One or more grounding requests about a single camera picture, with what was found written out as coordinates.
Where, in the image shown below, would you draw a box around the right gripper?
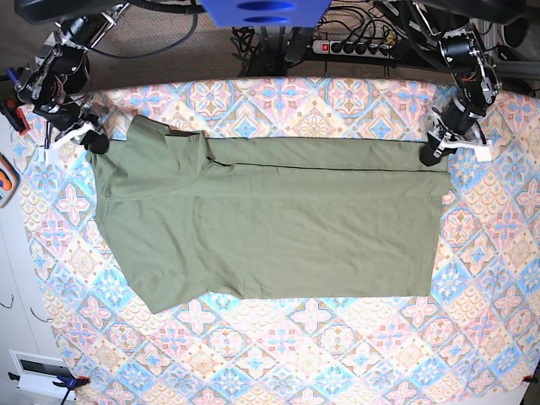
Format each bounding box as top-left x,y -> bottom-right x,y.
40,105 -> 110,163

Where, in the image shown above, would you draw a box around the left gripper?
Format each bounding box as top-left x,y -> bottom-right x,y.
419,109 -> 494,167

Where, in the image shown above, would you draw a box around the green t-shirt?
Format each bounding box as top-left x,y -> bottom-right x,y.
87,116 -> 451,313

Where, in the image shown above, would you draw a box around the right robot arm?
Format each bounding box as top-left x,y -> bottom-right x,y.
8,2 -> 130,154

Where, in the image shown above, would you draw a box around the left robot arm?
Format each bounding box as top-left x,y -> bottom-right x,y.
407,1 -> 501,166

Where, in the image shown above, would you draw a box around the red black clamp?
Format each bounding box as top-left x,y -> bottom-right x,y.
1,67 -> 30,135

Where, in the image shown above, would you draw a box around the white power strip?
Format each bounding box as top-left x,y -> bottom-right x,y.
311,40 -> 393,60

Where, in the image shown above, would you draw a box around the patterned tablecloth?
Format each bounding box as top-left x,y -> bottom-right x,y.
10,93 -> 539,404

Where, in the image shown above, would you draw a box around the blue clamp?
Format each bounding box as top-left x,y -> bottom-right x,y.
52,375 -> 90,391

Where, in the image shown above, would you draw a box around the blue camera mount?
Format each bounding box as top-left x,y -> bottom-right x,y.
199,0 -> 331,28

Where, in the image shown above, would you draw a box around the tangled black cables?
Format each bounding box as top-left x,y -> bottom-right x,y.
229,24 -> 313,77

